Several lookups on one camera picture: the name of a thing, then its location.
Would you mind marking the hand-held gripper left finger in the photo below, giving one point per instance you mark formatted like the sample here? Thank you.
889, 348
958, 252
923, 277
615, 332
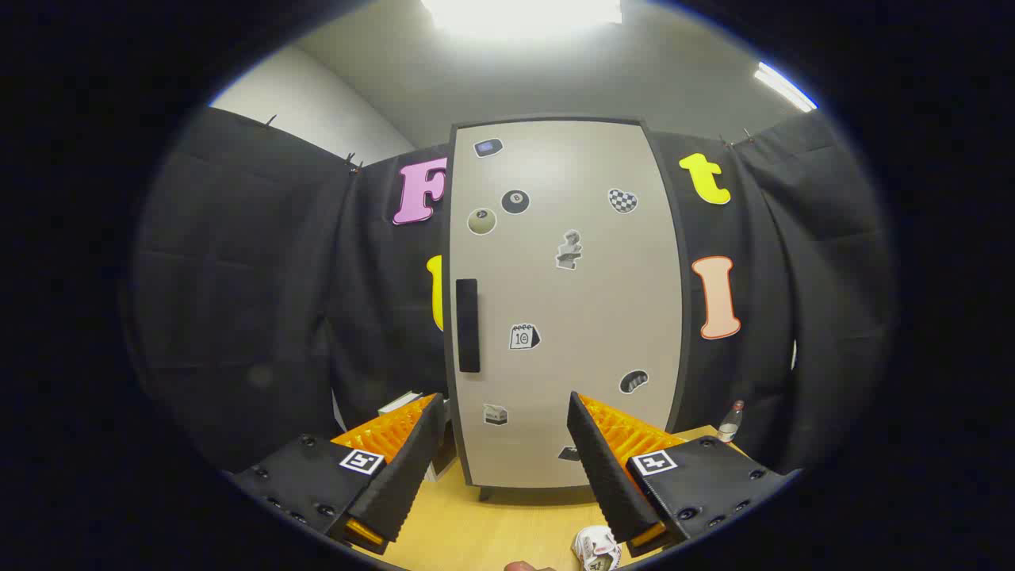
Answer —
404, 484

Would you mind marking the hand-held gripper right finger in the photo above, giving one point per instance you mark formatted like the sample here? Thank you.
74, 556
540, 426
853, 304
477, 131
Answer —
610, 484

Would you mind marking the white canvas shoe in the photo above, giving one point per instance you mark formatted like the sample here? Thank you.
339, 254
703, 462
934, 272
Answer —
596, 547

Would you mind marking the beige shoe cabinet door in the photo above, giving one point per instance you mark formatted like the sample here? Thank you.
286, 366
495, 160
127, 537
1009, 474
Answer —
587, 317

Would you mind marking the dark grey shoe cabinet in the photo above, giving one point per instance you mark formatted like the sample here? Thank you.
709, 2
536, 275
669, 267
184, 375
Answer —
685, 317

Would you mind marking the green spine book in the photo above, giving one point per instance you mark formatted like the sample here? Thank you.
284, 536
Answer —
390, 408

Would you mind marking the small bottle with red label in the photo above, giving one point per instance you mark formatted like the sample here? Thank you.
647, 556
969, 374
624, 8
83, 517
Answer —
729, 428

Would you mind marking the narrow ceiling light strip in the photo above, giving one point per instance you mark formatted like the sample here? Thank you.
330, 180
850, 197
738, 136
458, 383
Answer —
783, 86

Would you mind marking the large ceiling light panel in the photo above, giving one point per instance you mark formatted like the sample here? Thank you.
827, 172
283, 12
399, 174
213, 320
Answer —
523, 16

